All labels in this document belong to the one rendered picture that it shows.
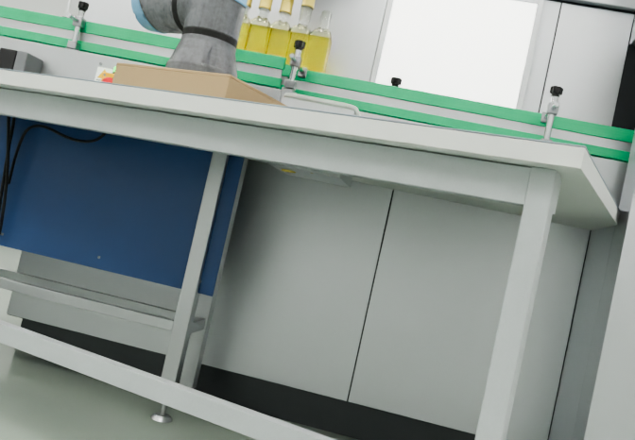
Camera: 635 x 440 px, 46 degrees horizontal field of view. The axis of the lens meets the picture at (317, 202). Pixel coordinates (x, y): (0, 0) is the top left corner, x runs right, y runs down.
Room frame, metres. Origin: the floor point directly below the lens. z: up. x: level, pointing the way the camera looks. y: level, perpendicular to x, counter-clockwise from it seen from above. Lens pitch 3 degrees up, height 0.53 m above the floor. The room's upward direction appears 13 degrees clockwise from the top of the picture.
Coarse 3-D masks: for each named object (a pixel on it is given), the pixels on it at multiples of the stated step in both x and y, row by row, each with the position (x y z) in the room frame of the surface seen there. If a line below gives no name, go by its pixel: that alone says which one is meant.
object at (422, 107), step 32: (320, 96) 1.96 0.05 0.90; (352, 96) 1.95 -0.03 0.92; (384, 96) 1.93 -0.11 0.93; (416, 96) 1.92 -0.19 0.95; (448, 96) 1.91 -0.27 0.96; (480, 128) 1.89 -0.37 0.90; (512, 128) 1.88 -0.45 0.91; (544, 128) 1.87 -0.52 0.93; (576, 128) 1.85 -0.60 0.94; (608, 128) 1.84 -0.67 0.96
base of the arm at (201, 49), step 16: (192, 32) 1.48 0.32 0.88; (208, 32) 1.48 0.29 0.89; (176, 48) 1.52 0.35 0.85; (192, 48) 1.47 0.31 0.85; (208, 48) 1.47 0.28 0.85; (224, 48) 1.49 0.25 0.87; (176, 64) 1.47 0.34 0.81; (192, 64) 1.46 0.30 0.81; (208, 64) 1.46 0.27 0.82; (224, 64) 1.48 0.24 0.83
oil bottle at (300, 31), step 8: (296, 32) 1.99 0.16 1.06; (304, 32) 1.99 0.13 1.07; (288, 40) 1.99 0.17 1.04; (296, 40) 1.99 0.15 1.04; (304, 40) 1.99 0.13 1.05; (288, 48) 1.99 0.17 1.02; (304, 48) 1.99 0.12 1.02; (288, 56) 1.99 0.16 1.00; (304, 56) 1.99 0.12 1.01; (288, 64) 1.99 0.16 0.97
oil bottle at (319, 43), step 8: (312, 32) 1.98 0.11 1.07; (320, 32) 1.98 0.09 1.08; (328, 32) 1.98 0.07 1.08; (312, 40) 1.98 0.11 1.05; (320, 40) 1.98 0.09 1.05; (328, 40) 1.98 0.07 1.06; (312, 48) 1.98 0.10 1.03; (320, 48) 1.98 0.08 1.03; (328, 48) 1.99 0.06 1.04; (312, 56) 1.98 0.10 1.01; (320, 56) 1.98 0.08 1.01; (328, 56) 2.01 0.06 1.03; (304, 64) 1.98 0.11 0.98; (312, 64) 1.98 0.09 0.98; (320, 64) 1.98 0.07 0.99; (320, 72) 1.98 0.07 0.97
